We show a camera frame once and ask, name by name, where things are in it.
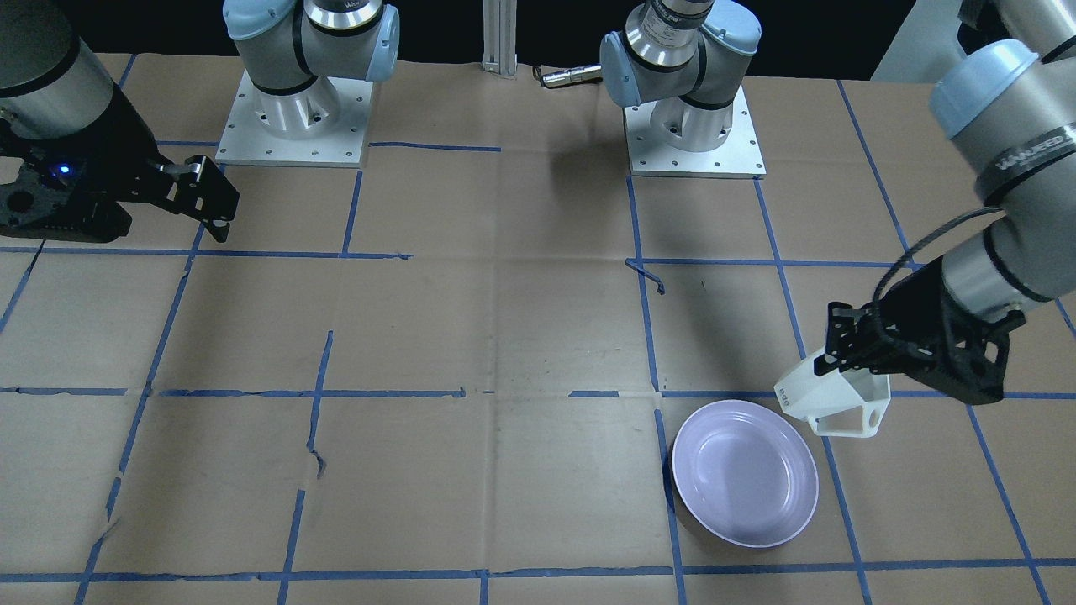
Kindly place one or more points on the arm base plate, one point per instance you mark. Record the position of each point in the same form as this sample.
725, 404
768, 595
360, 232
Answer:
669, 138
326, 125

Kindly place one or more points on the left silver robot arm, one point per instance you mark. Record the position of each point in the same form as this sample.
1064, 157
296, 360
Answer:
1008, 109

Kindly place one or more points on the aluminium frame post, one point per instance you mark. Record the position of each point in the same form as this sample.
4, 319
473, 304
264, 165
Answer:
499, 22

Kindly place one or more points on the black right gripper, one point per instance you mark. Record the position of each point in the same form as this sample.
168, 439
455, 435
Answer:
126, 144

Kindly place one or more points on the silver cable connector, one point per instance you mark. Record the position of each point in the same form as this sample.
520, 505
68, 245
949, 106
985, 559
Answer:
575, 76

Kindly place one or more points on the lavender round plate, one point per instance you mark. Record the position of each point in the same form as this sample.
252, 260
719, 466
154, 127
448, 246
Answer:
745, 474

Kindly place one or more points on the white faceted cup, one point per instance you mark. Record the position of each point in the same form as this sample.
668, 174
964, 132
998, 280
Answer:
848, 404

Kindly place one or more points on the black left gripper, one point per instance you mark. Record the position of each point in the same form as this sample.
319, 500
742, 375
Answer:
918, 313

